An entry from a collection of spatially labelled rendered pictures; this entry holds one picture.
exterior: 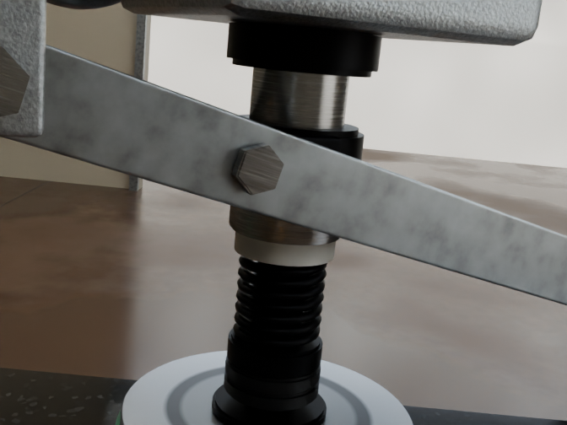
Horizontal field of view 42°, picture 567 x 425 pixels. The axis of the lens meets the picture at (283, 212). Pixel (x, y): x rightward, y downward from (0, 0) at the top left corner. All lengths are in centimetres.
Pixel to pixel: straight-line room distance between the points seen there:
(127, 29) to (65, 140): 497
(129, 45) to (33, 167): 113
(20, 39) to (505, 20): 26
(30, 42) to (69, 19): 510
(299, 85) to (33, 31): 18
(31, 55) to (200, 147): 11
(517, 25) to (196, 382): 35
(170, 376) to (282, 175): 23
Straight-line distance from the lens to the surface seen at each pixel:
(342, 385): 61
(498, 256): 55
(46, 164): 560
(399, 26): 41
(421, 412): 65
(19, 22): 36
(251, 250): 49
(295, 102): 47
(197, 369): 61
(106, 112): 39
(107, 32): 539
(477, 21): 43
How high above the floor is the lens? 111
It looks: 13 degrees down
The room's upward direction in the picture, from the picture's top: 5 degrees clockwise
